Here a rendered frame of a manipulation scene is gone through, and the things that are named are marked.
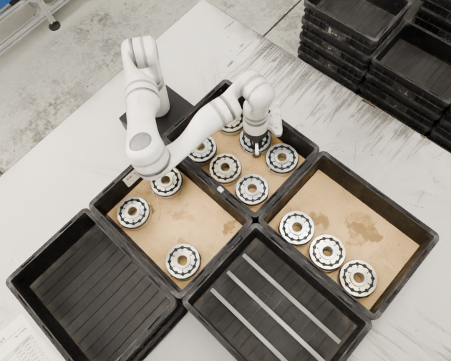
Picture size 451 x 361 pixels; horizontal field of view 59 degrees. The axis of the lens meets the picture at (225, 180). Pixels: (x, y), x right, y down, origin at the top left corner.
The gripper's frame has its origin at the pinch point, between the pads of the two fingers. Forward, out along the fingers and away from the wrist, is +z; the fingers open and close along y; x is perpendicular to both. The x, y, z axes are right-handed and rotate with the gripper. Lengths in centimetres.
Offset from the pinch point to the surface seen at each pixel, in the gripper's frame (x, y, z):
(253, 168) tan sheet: -1.0, 6.5, 2.3
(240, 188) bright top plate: -5.7, 14.1, -0.6
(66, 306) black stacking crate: -58, 47, 3
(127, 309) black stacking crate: -40, 48, 3
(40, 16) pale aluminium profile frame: -130, -141, 71
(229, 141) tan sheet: -8.6, -4.0, 2.3
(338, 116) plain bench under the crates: 31.7, -18.9, 15.0
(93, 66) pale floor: -98, -110, 85
